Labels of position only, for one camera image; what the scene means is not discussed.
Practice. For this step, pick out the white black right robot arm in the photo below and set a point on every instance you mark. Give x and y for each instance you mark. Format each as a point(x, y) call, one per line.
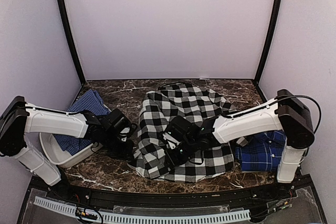
point(284, 113)

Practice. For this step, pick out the black white checked shirt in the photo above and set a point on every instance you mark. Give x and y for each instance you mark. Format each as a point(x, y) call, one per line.
point(160, 107)

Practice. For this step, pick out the black corner frame post left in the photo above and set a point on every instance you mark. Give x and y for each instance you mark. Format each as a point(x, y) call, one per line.
point(70, 41)

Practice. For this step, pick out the white slotted cable duct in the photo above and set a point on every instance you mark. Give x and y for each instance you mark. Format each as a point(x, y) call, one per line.
point(143, 215)

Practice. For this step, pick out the grey plastic bin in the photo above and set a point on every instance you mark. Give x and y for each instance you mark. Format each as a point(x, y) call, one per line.
point(62, 158)

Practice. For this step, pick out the small-check blue shirt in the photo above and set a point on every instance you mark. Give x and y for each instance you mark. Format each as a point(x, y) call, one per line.
point(92, 102)

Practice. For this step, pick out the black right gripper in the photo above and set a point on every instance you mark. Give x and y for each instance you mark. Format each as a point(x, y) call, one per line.
point(174, 162)

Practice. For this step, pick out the black corner frame post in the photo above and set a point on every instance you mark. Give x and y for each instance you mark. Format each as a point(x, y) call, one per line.
point(268, 40)
point(70, 41)

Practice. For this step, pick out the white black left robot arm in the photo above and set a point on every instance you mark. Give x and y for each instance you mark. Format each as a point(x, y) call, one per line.
point(113, 131)

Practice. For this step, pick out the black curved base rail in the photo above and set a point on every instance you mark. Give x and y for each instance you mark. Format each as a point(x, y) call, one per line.
point(297, 202)

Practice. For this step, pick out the blue plaid folded shirt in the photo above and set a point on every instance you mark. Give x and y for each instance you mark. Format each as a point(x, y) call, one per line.
point(260, 152)

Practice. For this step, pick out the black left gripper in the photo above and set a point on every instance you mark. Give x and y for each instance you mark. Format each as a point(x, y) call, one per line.
point(126, 153)

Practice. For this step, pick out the black corner frame post right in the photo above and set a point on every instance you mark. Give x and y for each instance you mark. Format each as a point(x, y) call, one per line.
point(268, 40)

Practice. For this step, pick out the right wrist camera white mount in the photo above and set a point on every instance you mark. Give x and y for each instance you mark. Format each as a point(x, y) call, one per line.
point(170, 141)

